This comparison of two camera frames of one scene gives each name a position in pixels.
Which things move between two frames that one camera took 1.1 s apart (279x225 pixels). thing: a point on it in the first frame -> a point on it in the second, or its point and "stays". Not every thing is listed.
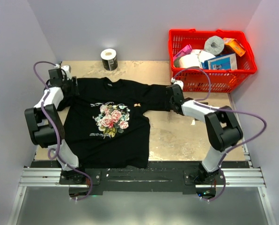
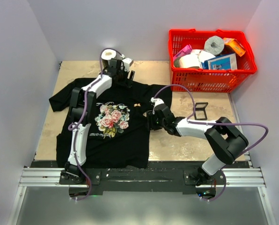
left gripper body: [72, 86] -> [123, 79]
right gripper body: [169, 102] -> [153, 122]
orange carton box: [236, 45] stays
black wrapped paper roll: [109, 59] stays
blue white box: [226, 62] stays
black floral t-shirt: [105, 124] stays
